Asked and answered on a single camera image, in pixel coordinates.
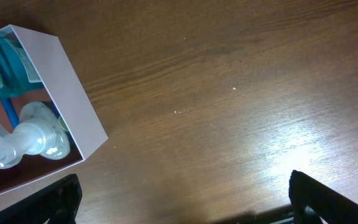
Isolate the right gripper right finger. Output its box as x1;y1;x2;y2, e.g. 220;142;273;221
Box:
289;170;358;224

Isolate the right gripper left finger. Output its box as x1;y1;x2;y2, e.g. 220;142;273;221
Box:
0;174;82;224

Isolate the clear pump soap bottle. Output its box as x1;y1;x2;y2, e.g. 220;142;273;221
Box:
0;101;71;169

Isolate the blue toothbrush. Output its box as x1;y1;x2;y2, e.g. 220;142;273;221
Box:
0;98;19;129

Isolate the blue mouthwash bottle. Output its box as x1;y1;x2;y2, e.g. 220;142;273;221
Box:
0;31;44;98

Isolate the white cardboard box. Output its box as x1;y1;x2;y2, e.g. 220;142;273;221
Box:
0;25;108;195

